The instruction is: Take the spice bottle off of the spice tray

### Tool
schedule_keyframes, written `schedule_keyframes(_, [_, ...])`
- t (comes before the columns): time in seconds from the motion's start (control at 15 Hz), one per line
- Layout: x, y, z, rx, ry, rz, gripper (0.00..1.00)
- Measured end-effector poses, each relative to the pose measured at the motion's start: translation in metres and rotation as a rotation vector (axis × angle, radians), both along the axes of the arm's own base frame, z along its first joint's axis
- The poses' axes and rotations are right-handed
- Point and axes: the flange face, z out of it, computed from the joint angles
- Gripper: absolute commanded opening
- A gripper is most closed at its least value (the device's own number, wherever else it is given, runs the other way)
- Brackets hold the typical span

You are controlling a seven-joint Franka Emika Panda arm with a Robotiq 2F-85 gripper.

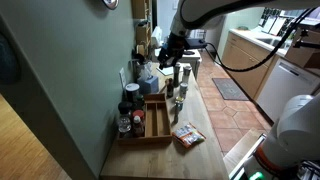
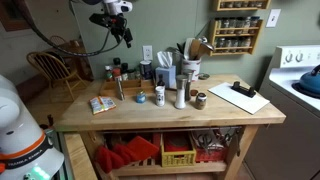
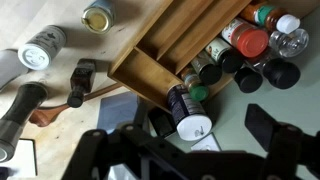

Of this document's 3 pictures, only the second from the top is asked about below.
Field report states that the wooden spatula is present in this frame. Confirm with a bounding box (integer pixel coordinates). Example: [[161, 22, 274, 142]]
[[189, 39, 202, 61]]

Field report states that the white utensil crock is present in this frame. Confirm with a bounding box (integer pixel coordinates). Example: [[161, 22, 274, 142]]
[[181, 57, 202, 82]]

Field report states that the orange and white packet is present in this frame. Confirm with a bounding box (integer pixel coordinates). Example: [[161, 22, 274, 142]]
[[89, 95, 118, 116]]

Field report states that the navy blue salt can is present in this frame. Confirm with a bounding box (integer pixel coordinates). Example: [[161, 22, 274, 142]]
[[139, 60, 154, 81]]

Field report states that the wooden spice tray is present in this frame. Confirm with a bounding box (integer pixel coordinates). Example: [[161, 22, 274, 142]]
[[99, 78, 157, 98]]

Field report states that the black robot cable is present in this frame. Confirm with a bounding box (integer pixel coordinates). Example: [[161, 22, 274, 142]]
[[16, 0, 113, 58]]

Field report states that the small jar with gold lid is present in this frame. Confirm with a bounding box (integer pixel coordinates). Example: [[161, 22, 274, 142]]
[[135, 89, 147, 104]]

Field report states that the white printed spice bottle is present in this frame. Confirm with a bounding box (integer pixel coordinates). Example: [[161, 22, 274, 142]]
[[154, 85, 166, 108]]

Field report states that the wooden plank bench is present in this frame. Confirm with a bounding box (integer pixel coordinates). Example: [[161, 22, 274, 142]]
[[63, 133, 98, 180]]

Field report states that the red folded cloth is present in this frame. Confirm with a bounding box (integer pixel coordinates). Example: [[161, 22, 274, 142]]
[[126, 135, 160, 161], [94, 145, 125, 174], [111, 143, 141, 165]]

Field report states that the black kitchen utensil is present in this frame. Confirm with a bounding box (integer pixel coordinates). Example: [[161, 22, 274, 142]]
[[176, 42, 186, 56]]

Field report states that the blue kettle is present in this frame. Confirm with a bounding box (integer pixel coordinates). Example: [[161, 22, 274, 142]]
[[292, 64, 320, 99]]

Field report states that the black handle block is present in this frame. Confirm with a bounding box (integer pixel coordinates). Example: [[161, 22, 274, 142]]
[[231, 80, 257, 99]]

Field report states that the white spatula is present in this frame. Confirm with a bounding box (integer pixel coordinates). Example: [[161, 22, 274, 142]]
[[183, 37, 196, 60]]

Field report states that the white wall outlet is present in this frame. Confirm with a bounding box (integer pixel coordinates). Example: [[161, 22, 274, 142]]
[[142, 45, 154, 62]]

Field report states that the white light switch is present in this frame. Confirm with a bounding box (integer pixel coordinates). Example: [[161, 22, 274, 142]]
[[265, 8, 282, 29]]

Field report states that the dark lid spice bottle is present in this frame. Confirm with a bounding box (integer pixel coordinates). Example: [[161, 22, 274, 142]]
[[127, 68, 136, 81]]

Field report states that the red plastic basket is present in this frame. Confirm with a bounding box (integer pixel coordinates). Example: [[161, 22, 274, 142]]
[[194, 146, 228, 164]]

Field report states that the red cloth in crate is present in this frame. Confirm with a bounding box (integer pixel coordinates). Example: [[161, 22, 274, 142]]
[[163, 132, 192, 153]]

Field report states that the small wooden spice rack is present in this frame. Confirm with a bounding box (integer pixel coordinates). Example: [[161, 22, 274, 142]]
[[213, 0, 272, 12]]

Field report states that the light blue tissue box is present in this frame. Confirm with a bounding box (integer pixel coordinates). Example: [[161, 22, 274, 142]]
[[155, 50, 177, 90]]

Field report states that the large black lid spice bottle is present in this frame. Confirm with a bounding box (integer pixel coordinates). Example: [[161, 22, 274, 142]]
[[112, 57, 122, 80]]

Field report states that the small jar with metal lid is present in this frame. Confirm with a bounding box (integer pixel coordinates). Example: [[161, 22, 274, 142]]
[[194, 92, 208, 111]]

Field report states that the white cutting board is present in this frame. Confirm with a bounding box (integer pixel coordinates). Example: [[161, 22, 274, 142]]
[[207, 81, 271, 115]]

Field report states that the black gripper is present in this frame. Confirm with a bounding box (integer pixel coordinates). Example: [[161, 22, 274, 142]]
[[106, 14, 134, 50]]

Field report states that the white salt grinder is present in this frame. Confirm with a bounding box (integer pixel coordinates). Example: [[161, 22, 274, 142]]
[[174, 74, 188, 110]]

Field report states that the metal hanging rail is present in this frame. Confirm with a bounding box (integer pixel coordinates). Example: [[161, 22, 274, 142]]
[[99, 125, 243, 134]]

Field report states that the dark pepper grinder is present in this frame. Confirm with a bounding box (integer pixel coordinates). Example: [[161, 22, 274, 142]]
[[182, 69, 195, 102]]

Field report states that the wooden spindle chair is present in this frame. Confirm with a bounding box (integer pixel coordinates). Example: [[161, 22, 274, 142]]
[[26, 51, 88, 103]]

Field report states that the wooden butcher block cart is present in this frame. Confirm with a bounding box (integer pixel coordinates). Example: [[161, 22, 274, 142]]
[[54, 73, 287, 180]]

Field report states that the small dark glass bottle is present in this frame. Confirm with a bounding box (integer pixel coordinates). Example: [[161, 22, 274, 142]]
[[156, 73, 166, 88]]

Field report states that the large wooden spice rack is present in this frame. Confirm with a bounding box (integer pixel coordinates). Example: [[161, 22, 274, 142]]
[[208, 18, 264, 57]]

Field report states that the yellow plastic crate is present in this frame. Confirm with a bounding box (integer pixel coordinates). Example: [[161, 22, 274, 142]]
[[160, 132, 197, 168]]

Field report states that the white stove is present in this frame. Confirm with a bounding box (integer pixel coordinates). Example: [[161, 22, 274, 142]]
[[244, 44, 320, 180]]

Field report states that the wooden spoon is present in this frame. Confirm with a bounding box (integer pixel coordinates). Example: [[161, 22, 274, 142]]
[[197, 42, 215, 60]]

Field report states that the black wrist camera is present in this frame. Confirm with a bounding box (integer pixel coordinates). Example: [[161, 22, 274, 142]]
[[88, 12, 111, 26]]

